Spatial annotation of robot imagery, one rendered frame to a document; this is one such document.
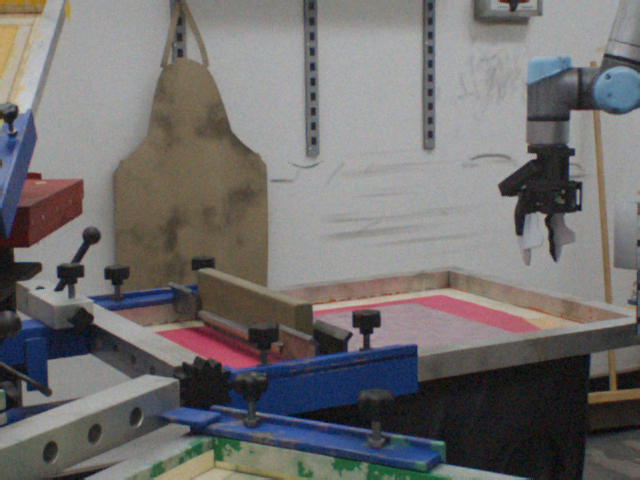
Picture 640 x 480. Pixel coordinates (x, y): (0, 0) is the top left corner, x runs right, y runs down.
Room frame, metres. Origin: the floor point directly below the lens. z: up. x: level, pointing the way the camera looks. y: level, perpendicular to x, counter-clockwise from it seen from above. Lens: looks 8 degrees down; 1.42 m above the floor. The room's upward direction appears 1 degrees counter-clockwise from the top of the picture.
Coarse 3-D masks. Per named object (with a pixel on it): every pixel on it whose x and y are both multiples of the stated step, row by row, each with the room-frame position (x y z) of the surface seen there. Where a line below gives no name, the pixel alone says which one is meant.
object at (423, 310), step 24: (336, 312) 2.19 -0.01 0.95; (384, 312) 2.19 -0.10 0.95; (408, 312) 2.18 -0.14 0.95; (432, 312) 2.18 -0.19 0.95; (456, 312) 2.18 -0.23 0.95; (480, 312) 2.18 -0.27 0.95; (504, 312) 2.18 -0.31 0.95; (168, 336) 2.02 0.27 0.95; (192, 336) 2.02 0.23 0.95; (216, 336) 2.02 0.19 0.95
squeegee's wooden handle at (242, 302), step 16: (208, 272) 2.04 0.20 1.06; (208, 288) 2.03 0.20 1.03; (224, 288) 1.97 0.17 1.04; (240, 288) 1.92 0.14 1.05; (256, 288) 1.89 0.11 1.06; (208, 304) 2.03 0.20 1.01; (224, 304) 1.97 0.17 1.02; (240, 304) 1.92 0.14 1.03; (256, 304) 1.87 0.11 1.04; (272, 304) 1.82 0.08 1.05; (288, 304) 1.78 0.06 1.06; (304, 304) 1.76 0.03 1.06; (240, 320) 1.92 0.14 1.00; (256, 320) 1.87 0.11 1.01; (272, 320) 1.82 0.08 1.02; (288, 320) 1.78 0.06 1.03; (304, 320) 1.76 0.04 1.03
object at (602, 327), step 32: (288, 288) 2.25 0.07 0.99; (320, 288) 2.27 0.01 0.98; (352, 288) 2.31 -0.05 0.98; (384, 288) 2.34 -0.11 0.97; (416, 288) 2.38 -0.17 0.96; (480, 288) 2.32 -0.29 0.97; (512, 288) 2.24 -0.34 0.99; (544, 288) 2.22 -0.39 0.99; (160, 320) 2.11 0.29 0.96; (576, 320) 2.09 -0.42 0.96; (608, 320) 1.94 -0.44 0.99; (448, 352) 1.75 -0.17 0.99; (480, 352) 1.78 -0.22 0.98; (512, 352) 1.81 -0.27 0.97; (544, 352) 1.84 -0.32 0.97; (576, 352) 1.87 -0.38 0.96
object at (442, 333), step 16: (464, 320) 2.11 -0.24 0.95; (480, 320) 2.11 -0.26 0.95; (496, 320) 2.11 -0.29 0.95; (512, 320) 2.11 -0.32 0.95; (352, 336) 2.00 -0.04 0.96; (384, 336) 2.00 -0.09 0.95; (400, 336) 2.00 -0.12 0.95; (416, 336) 1.99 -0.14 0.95; (432, 336) 1.99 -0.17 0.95; (448, 336) 1.99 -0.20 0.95; (464, 336) 1.99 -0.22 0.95; (480, 336) 1.99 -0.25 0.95; (240, 352) 1.90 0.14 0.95; (256, 352) 1.90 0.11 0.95
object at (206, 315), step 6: (204, 312) 2.02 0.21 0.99; (210, 312) 2.02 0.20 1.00; (204, 318) 2.01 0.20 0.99; (210, 318) 1.99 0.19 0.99; (216, 318) 1.97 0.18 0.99; (222, 318) 1.97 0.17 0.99; (216, 324) 1.97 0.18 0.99; (222, 324) 1.95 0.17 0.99; (228, 324) 1.93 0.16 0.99; (234, 324) 1.93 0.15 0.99; (234, 330) 1.91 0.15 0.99; (240, 330) 1.89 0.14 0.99; (246, 330) 1.88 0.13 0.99; (246, 336) 1.87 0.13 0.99; (276, 342) 1.80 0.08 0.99; (276, 348) 1.78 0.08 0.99; (282, 348) 1.78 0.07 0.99
